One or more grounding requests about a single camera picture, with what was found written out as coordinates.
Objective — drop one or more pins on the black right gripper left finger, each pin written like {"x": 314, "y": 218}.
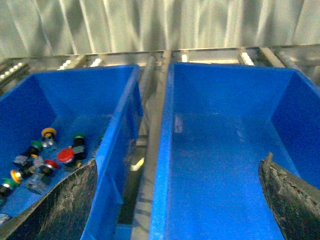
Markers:
{"x": 61, "y": 214}

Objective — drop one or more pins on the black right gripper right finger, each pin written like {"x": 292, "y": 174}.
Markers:
{"x": 294, "y": 203}

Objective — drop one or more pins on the red mushroom button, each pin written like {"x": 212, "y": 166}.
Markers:
{"x": 67, "y": 157}

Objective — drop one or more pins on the blue bin with buttons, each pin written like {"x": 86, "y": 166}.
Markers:
{"x": 93, "y": 101}

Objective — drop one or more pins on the red button small left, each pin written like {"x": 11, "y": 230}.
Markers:
{"x": 41, "y": 179}

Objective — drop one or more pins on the yellow button lying left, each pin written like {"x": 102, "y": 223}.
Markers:
{"x": 19, "y": 175}

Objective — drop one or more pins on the green button near left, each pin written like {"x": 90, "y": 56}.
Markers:
{"x": 6, "y": 188}

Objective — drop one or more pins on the green button far left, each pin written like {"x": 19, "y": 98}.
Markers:
{"x": 25, "y": 158}

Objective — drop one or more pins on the green button centre far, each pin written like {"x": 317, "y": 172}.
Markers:
{"x": 79, "y": 146}

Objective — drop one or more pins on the yellow button upright far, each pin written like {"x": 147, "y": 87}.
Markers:
{"x": 48, "y": 140}

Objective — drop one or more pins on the empty blue bin right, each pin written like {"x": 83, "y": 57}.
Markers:
{"x": 218, "y": 122}

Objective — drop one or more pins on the metal rack frame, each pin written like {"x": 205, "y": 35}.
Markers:
{"x": 134, "y": 217}

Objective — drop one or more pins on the green button at wall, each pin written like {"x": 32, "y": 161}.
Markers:
{"x": 100, "y": 139}

